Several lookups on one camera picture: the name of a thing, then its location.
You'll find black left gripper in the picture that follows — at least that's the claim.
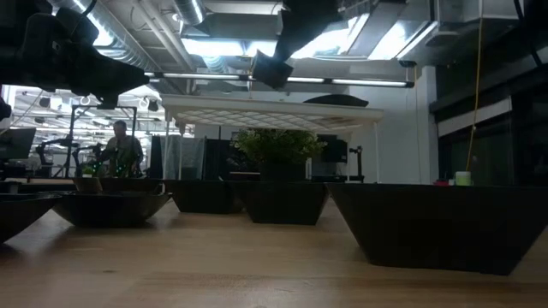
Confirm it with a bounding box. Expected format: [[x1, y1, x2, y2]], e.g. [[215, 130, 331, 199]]
[[19, 15, 150, 96]]

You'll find small square black plate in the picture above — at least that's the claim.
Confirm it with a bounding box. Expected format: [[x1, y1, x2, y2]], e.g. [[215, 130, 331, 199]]
[[232, 181, 331, 226], [251, 48, 297, 90]]

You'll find leaf-shaped black mini plate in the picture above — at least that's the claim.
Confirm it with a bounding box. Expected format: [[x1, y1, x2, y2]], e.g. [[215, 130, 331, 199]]
[[0, 192, 61, 244], [53, 191, 173, 228]]

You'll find person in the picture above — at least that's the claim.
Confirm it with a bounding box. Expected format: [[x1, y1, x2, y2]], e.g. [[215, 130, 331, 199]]
[[100, 120, 145, 179]]

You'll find long ceiling light bar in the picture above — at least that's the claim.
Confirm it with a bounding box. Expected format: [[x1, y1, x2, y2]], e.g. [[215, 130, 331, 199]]
[[143, 71, 415, 89]]

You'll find grey curtain partition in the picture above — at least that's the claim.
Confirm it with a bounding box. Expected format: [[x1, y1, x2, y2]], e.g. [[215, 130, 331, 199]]
[[162, 135, 206, 181]]

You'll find dark computer monitor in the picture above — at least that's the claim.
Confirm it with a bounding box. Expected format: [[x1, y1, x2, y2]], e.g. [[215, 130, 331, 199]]
[[0, 127, 38, 162]]

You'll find green artificial potted plant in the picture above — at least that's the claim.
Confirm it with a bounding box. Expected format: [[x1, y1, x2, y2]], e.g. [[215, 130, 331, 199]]
[[233, 127, 327, 183]]

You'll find black box monitor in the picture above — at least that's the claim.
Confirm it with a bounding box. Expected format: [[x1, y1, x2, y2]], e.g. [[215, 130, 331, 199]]
[[320, 136, 348, 163]]

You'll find black monitor stand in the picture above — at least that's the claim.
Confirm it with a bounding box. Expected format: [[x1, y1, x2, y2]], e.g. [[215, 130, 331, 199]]
[[348, 145, 366, 184]]

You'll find black background rig frame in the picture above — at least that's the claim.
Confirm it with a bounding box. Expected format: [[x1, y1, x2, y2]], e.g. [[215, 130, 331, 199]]
[[63, 104, 138, 179]]

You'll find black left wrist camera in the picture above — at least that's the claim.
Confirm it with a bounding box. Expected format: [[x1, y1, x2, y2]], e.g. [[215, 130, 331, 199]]
[[53, 6, 100, 44]]

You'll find white wire shelf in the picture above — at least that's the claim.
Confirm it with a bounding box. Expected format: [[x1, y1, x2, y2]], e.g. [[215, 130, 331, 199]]
[[160, 93, 385, 185]]

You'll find black metal table frame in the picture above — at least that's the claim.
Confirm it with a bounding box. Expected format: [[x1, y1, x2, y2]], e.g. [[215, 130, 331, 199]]
[[0, 178, 78, 194]]

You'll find yellow cable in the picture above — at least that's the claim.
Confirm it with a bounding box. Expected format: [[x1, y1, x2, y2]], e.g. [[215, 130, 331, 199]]
[[464, 0, 485, 173]]

